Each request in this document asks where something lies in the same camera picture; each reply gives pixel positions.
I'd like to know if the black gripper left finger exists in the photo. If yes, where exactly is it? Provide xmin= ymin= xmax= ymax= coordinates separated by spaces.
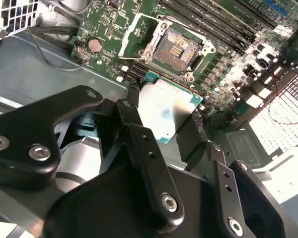
xmin=0 ymin=83 xmax=185 ymax=234

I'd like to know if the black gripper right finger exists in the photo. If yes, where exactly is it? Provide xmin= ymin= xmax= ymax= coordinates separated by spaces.
xmin=176 ymin=110 xmax=288 ymax=238

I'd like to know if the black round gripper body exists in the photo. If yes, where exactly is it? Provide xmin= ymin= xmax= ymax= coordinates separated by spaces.
xmin=43 ymin=161 xmax=230 ymax=238

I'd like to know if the silver topped CPU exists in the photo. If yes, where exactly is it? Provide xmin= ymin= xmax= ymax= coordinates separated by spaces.
xmin=136 ymin=70 xmax=205 ymax=145

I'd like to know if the metal socket cover frame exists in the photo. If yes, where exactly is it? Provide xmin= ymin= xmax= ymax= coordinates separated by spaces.
xmin=118 ymin=12 xmax=170 ymax=61

